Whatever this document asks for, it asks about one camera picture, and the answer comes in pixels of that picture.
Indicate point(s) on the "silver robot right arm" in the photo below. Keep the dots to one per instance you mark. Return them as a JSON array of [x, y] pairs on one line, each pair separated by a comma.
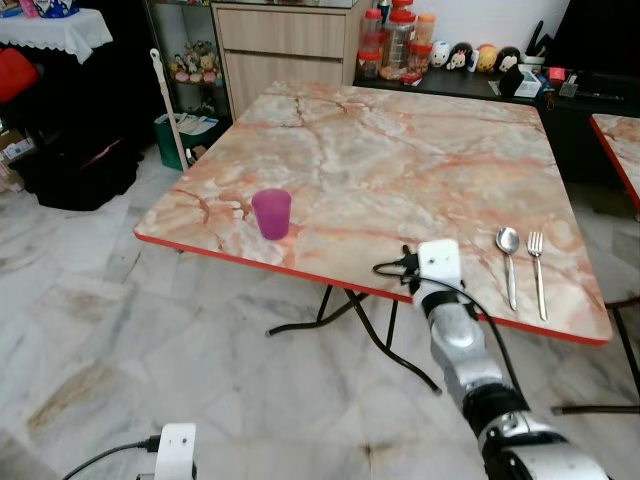
[[460, 345]]

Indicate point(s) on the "silver metal spoon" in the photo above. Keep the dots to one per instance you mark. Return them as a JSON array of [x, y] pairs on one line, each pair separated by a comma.
[[508, 240]]

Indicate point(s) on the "silver metal fork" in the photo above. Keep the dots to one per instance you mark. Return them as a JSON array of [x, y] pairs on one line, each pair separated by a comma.
[[536, 245]]

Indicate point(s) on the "purple plastic cup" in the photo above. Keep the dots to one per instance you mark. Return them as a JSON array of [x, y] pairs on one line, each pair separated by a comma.
[[271, 215]]

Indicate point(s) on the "small red lid jar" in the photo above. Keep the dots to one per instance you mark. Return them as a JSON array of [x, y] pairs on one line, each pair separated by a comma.
[[418, 62]]

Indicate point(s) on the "white animal figurine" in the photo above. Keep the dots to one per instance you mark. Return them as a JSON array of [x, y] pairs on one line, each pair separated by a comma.
[[440, 56]]

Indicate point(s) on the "white paper card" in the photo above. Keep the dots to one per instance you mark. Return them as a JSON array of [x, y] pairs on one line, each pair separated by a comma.
[[528, 88]]

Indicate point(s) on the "black and white figurine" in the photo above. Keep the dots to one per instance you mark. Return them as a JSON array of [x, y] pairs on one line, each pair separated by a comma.
[[460, 58]]

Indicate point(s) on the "yellow figurine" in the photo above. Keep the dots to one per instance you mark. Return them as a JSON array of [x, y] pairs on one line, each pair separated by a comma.
[[485, 58]]

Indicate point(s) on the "slim red lid jar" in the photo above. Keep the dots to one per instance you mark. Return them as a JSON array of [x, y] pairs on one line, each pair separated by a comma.
[[371, 45]]

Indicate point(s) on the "black round figurine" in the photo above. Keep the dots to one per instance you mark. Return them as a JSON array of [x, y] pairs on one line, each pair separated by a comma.
[[508, 60]]

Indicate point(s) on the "light wooden drawer cabinet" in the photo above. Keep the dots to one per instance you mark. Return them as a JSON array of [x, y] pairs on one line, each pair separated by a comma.
[[290, 70]]

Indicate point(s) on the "large red lid jar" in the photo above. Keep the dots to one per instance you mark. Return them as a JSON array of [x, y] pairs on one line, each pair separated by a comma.
[[399, 35]]

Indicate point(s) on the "small grey box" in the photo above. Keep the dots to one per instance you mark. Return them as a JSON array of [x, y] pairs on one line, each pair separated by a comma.
[[569, 88]]

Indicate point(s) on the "small red box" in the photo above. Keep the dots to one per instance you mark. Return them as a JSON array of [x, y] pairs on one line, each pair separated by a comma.
[[556, 75]]

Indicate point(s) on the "orange lid jar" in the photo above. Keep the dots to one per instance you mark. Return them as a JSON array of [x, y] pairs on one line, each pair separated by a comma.
[[427, 25]]

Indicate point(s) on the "green bin with papers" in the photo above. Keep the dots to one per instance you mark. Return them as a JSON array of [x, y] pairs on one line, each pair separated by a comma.
[[190, 140]]

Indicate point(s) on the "glass display cabinet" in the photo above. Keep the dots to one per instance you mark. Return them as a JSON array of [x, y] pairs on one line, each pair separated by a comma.
[[190, 95]]

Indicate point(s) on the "long white stick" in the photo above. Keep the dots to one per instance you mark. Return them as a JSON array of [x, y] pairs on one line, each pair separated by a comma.
[[168, 105]]

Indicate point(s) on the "group of small dolls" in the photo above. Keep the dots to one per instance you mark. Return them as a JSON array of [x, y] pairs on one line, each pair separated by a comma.
[[195, 65]]

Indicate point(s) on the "black television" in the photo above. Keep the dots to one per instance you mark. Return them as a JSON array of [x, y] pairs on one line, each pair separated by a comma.
[[600, 35]]

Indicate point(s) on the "black bag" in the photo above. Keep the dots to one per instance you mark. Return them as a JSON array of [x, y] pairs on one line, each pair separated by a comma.
[[80, 175]]

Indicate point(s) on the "white lace tablecloth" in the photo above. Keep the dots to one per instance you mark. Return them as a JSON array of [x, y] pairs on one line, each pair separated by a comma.
[[55, 32]]

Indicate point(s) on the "blue patterned bowl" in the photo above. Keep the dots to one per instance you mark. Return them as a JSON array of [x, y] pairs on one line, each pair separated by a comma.
[[57, 8]]

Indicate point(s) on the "red bag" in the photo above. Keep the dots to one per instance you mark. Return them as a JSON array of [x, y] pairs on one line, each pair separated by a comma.
[[15, 75]]

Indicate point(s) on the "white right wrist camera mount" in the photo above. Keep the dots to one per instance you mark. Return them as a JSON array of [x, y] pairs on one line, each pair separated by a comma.
[[440, 265]]

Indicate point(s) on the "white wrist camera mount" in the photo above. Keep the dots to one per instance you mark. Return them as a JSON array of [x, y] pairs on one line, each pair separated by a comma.
[[177, 450], [440, 265]]

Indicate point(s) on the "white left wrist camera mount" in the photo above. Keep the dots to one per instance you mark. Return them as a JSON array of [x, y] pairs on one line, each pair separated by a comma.
[[177, 450]]

